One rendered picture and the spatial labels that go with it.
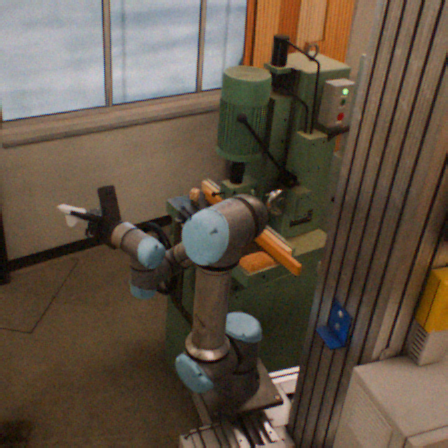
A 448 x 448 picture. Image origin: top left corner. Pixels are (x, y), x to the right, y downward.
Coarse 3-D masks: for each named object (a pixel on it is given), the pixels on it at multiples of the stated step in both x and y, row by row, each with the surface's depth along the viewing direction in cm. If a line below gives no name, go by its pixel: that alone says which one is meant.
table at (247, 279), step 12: (168, 204) 243; (180, 204) 241; (192, 204) 242; (204, 204) 242; (252, 252) 215; (276, 264) 210; (240, 276) 207; (252, 276) 204; (264, 276) 207; (276, 276) 212
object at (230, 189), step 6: (228, 180) 226; (246, 180) 227; (252, 180) 228; (222, 186) 225; (228, 186) 222; (234, 186) 222; (240, 186) 223; (246, 186) 225; (252, 186) 226; (228, 192) 222; (234, 192) 222; (240, 192) 224; (246, 192) 226; (222, 198) 227
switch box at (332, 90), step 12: (324, 84) 210; (336, 84) 207; (348, 84) 209; (324, 96) 212; (336, 96) 208; (348, 96) 212; (324, 108) 213; (336, 108) 211; (348, 108) 215; (324, 120) 214; (336, 120) 214
